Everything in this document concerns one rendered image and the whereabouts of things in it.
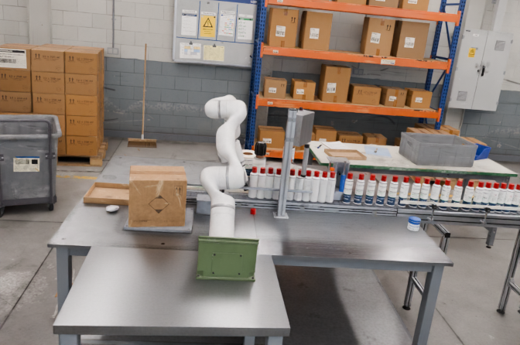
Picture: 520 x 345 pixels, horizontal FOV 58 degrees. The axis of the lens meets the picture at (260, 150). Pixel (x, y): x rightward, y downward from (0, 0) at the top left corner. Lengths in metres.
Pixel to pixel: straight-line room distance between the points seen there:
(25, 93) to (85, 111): 0.67
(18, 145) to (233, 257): 2.93
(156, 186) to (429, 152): 2.83
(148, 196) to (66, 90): 3.61
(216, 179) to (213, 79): 5.00
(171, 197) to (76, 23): 5.15
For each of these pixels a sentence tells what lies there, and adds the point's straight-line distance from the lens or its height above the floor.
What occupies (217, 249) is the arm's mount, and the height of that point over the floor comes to 0.98.
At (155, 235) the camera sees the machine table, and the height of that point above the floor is 0.83.
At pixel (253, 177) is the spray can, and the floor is 1.02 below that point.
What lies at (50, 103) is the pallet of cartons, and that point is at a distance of 6.11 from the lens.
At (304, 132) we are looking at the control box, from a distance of 2.81.
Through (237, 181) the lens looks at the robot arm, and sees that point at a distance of 2.36.
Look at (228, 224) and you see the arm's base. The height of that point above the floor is 1.04.
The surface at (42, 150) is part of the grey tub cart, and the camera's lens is 4.72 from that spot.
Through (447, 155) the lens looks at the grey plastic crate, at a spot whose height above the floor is 0.91.
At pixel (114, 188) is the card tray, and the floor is 0.83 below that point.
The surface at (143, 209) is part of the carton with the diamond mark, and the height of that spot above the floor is 0.95.
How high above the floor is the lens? 2.01
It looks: 16 degrees down
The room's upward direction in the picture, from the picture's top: 6 degrees clockwise
